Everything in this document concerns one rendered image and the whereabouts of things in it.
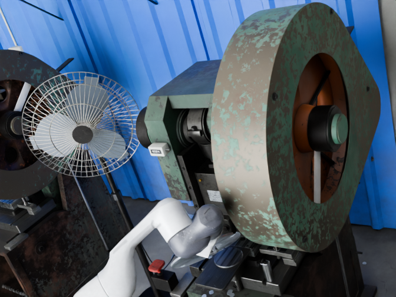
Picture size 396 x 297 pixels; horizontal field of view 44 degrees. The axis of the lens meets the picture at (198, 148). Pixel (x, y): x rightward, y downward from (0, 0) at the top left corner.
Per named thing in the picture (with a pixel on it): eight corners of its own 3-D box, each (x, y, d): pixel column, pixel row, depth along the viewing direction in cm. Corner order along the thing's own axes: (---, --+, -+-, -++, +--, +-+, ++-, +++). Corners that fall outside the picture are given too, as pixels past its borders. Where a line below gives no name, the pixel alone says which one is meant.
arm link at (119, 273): (114, 306, 134) (208, 241, 138) (81, 248, 140) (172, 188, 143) (122, 307, 144) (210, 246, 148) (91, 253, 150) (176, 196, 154)
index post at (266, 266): (271, 281, 198) (266, 263, 194) (264, 280, 200) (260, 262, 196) (274, 277, 200) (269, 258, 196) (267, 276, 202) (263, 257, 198)
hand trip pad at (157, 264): (162, 283, 219) (156, 270, 216) (151, 281, 223) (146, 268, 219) (170, 273, 224) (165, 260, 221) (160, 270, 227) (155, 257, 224)
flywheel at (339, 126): (376, 30, 187) (375, 217, 193) (326, 35, 199) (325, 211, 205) (294, -4, 129) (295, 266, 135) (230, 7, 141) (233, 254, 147)
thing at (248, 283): (281, 296, 198) (278, 285, 195) (191, 276, 224) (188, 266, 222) (309, 248, 218) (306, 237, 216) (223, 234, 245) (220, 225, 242)
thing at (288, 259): (296, 266, 202) (291, 246, 198) (260, 259, 212) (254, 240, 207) (302, 256, 206) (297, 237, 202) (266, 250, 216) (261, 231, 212)
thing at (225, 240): (253, 231, 193) (252, 229, 193) (215, 236, 169) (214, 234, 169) (199, 263, 205) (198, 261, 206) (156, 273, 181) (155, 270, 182)
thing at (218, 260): (230, 314, 196) (221, 289, 191) (202, 306, 205) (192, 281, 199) (258, 271, 214) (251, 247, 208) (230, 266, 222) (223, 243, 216)
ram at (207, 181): (237, 240, 198) (218, 177, 185) (207, 234, 207) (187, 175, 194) (256, 214, 210) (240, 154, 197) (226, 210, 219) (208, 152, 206)
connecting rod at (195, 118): (224, 192, 191) (200, 114, 177) (198, 190, 199) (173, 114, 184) (248, 164, 206) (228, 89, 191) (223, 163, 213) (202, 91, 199)
